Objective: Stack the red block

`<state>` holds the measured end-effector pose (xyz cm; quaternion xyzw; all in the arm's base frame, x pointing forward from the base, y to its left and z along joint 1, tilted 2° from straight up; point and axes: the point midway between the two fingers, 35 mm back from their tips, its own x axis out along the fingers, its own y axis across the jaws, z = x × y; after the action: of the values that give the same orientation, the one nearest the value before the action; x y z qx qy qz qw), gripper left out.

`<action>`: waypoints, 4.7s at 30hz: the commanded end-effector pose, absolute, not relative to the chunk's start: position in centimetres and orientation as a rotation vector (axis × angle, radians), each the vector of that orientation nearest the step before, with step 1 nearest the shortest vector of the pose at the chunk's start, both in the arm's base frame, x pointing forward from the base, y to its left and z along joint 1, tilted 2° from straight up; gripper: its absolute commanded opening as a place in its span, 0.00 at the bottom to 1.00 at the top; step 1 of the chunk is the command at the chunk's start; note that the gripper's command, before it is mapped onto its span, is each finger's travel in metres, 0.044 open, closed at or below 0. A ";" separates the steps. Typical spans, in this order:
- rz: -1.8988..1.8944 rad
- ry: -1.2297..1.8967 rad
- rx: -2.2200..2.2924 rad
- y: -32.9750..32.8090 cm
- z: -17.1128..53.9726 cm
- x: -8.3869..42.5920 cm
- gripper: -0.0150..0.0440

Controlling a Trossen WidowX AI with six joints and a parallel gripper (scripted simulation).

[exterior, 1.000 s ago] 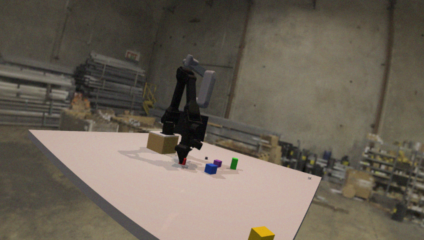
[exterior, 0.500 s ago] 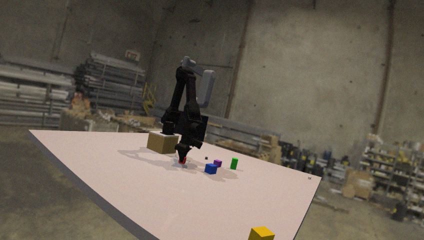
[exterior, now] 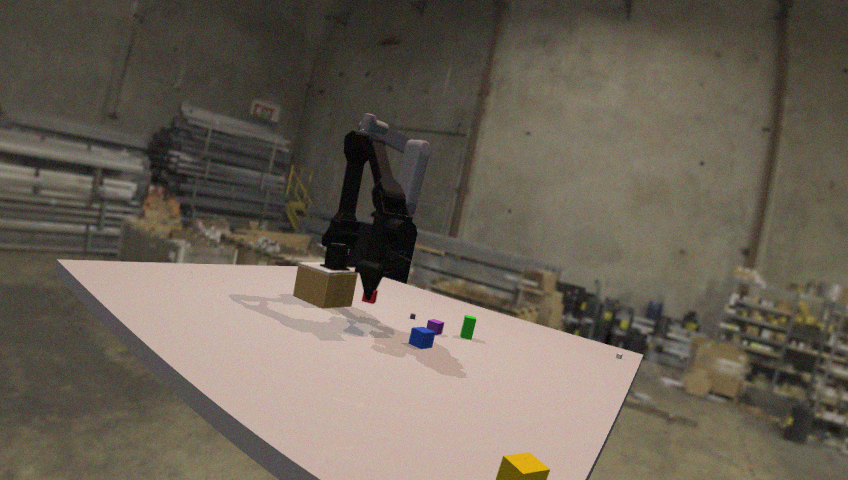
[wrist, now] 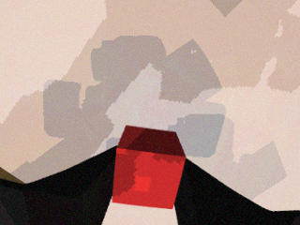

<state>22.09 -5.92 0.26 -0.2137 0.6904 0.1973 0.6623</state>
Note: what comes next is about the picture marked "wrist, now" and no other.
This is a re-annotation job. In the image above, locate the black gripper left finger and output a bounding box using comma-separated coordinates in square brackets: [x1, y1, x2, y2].
[0, 146, 117, 225]

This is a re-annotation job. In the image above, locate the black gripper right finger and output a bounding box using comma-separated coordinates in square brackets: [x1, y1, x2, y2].
[173, 157, 300, 225]

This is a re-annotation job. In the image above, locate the red block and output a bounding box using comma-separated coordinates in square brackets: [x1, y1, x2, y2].
[112, 125, 185, 210]

